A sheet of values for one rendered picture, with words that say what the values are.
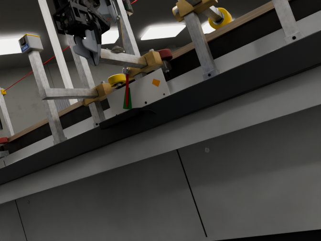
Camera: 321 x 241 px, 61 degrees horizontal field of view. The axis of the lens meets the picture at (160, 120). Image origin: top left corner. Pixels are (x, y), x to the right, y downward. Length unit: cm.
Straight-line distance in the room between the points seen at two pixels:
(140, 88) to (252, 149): 48
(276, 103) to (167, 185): 63
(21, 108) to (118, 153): 670
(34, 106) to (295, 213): 714
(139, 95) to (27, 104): 684
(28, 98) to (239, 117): 718
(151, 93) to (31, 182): 85
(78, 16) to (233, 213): 90
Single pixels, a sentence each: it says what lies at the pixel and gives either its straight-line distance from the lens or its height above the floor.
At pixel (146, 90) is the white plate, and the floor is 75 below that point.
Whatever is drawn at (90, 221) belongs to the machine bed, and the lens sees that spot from 161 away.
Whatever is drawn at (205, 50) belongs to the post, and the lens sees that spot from 89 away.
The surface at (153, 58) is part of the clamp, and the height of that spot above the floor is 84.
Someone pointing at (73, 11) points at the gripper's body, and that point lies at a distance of 75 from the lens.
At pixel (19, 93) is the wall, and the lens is 783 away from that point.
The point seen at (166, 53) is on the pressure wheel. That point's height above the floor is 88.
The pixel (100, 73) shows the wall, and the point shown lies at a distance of 838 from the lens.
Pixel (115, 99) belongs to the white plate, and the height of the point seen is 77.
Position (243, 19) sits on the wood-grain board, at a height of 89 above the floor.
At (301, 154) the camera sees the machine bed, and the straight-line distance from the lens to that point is 107.
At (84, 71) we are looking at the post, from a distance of 116.
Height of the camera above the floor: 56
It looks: 4 degrees up
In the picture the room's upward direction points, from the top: 19 degrees counter-clockwise
